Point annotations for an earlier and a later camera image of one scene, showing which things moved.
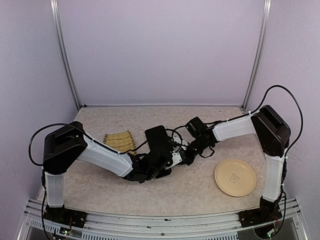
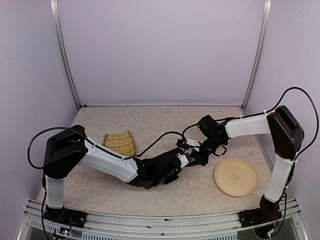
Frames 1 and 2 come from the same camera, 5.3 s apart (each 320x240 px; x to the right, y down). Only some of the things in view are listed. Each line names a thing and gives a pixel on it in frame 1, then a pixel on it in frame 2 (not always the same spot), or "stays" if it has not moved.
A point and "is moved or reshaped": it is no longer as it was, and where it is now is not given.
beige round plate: (235, 177) stays
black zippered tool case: (158, 137) is moved or reshaped
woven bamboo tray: (121, 142) stays
